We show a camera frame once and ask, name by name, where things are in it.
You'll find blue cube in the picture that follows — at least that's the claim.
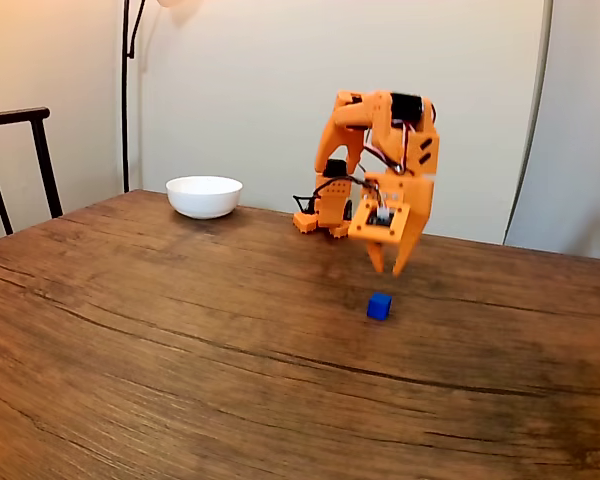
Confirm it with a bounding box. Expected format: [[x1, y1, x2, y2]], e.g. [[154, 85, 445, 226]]
[[366, 292, 394, 320]]

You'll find white bowl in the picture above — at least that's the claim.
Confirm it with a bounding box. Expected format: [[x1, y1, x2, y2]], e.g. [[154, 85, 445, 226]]
[[165, 175, 244, 220]]

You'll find black floor lamp pole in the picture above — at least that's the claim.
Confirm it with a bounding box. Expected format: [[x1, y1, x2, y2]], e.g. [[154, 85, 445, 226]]
[[121, 0, 147, 194]]

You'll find black wooden chair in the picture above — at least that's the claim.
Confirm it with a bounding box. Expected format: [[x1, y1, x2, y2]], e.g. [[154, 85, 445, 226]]
[[0, 106, 64, 236]]

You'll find black camera cable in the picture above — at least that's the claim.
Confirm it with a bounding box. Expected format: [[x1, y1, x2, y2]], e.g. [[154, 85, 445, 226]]
[[292, 175, 369, 214]]

